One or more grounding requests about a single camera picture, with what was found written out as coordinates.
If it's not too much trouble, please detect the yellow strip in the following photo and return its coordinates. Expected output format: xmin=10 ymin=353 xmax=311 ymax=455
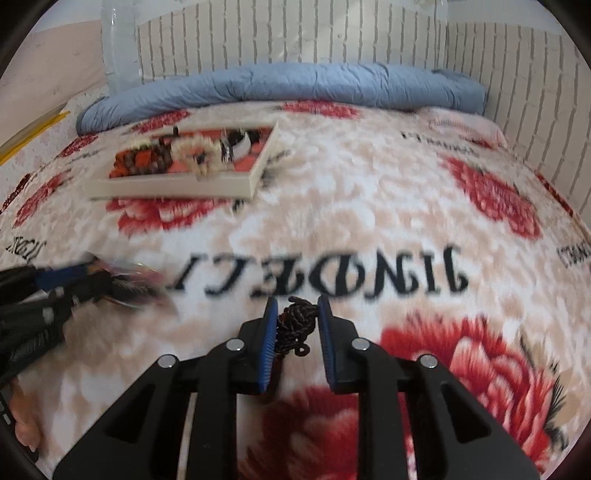
xmin=0 ymin=110 xmax=70 ymax=164

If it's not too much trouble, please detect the white leather band bracelet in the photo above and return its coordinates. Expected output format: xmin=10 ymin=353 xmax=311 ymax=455
xmin=228 ymin=130 xmax=260 ymax=161

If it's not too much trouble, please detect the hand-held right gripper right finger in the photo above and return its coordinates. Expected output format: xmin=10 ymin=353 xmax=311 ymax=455
xmin=316 ymin=294 xmax=541 ymax=480

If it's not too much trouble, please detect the black braided cord bracelet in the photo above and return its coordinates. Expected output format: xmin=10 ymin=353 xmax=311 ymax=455
xmin=276 ymin=298 xmax=319 ymax=357

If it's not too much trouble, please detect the pink cloth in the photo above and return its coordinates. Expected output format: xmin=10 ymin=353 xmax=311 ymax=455
xmin=427 ymin=108 xmax=509 ymax=148

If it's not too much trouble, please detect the brick pattern jewelry tray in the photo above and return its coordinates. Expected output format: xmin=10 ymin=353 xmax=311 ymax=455
xmin=87 ymin=121 xmax=281 ymax=201

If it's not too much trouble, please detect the clear plastic sheet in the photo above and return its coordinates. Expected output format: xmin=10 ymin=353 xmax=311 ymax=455
xmin=100 ymin=0 xmax=141 ymax=97

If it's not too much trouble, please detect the person's left hand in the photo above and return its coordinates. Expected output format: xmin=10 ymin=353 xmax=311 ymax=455
xmin=13 ymin=385 xmax=41 ymax=454

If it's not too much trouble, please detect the blue quilt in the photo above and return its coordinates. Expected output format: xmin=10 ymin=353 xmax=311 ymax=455
xmin=76 ymin=62 xmax=488 ymax=137

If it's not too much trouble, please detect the brown wooden bead bracelet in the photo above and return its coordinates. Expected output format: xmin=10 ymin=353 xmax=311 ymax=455
xmin=113 ymin=143 xmax=174 ymax=177

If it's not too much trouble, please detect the cream scrunchie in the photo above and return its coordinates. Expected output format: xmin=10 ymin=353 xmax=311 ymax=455
xmin=172 ymin=135 xmax=223 ymax=182

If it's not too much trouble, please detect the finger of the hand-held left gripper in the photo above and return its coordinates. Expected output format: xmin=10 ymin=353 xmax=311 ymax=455
xmin=0 ymin=259 xmax=105 ymax=296
xmin=0 ymin=272 xmax=116 ymax=328

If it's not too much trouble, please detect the floral printed blanket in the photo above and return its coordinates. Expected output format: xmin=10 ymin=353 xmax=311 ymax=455
xmin=0 ymin=99 xmax=591 ymax=480

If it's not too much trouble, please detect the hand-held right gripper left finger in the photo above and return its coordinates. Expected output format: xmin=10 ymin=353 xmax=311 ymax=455
xmin=53 ymin=296 xmax=281 ymax=480

